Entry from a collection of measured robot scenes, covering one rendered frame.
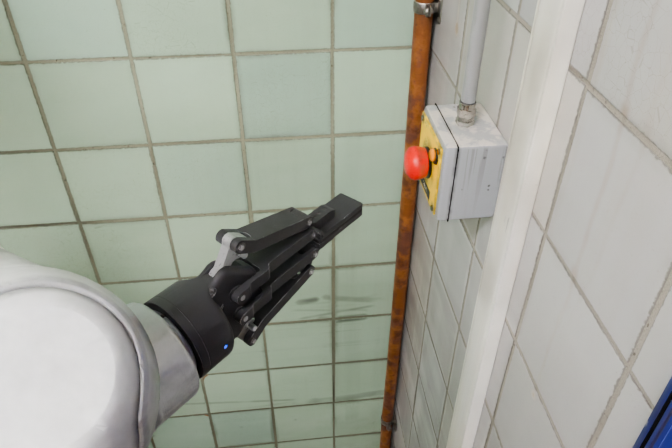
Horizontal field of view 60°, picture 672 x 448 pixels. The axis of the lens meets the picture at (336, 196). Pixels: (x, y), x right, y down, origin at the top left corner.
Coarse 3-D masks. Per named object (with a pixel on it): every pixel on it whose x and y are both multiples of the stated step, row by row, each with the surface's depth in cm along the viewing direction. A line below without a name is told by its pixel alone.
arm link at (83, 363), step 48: (0, 288) 21; (48, 288) 22; (96, 288) 23; (0, 336) 20; (48, 336) 21; (96, 336) 22; (144, 336) 24; (0, 384) 19; (48, 384) 20; (96, 384) 21; (144, 384) 23; (0, 432) 19; (48, 432) 20; (96, 432) 21; (144, 432) 23
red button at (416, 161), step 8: (408, 152) 66; (416, 152) 66; (424, 152) 66; (408, 160) 66; (416, 160) 65; (424, 160) 66; (408, 168) 66; (416, 168) 66; (424, 168) 66; (408, 176) 67; (416, 176) 66; (424, 176) 67
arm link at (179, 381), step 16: (128, 304) 45; (144, 320) 42; (160, 320) 42; (160, 336) 42; (176, 336) 42; (160, 352) 41; (176, 352) 42; (192, 352) 44; (160, 368) 41; (176, 368) 42; (192, 368) 43; (160, 384) 41; (176, 384) 42; (192, 384) 43; (160, 400) 41; (176, 400) 42; (160, 416) 41
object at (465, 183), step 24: (432, 120) 66; (480, 120) 65; (432, 144) 65; (456, 144) 61; (480, 144) 61; (504, 144) 61; (432, 168) 66; (456, 168) 62; (480, 168) 63; (432, 192) 66; (456, 192) 64; (480, 192) 65; (456, 216) 66; (480, 216) 67
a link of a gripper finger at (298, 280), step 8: (304, 272) 56; (312, 272) 57; (288, 280) 56; (296, 280) 56; (304, 280) 57; (280, 288) 56; (288, 288) 55; (296, 288) 56; (272, 296) 55; (280, 296) 55; (288, 296) 56; (272, 304) 54; (280, 304) 55; (256, 312) 54; (264, 312) 54; (272, 312) 54; (256, 320) 54; (264, 320) 54; (248, 336) 53; (256, 336) 54; (248, 344) 53
